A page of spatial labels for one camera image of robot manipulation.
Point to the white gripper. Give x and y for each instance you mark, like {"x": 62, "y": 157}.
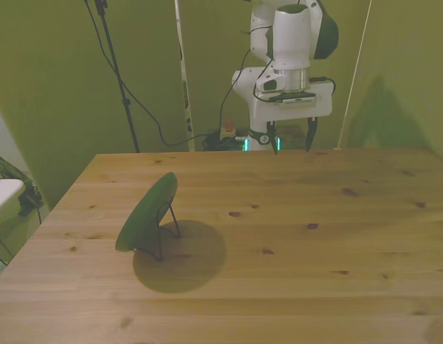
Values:
{"x": 296, "y": 112}

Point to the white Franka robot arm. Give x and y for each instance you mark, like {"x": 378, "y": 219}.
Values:
{"x": 291, "y": 36}

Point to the dark round plate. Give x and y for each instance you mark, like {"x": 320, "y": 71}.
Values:
{"x": 146, "y": 215}

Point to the yellow emergency stop button box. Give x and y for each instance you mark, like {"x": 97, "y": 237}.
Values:
{"x": 228, "y": 130}

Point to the white vertical partition edge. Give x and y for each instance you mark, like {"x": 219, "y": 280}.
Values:
{"x": 184, "y": 71}

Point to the black tripod stand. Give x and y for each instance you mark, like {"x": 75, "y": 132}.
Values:
{"x": 115, "y": 71}

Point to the dark green bag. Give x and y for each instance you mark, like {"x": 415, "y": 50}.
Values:
{"x": 26, "y": 190}

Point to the white side table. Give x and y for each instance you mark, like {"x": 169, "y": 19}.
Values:
{"x": 3, "y": 195}

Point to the dark wrist camera box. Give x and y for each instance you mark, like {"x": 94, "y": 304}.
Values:
{"x": 296, "y": 98}

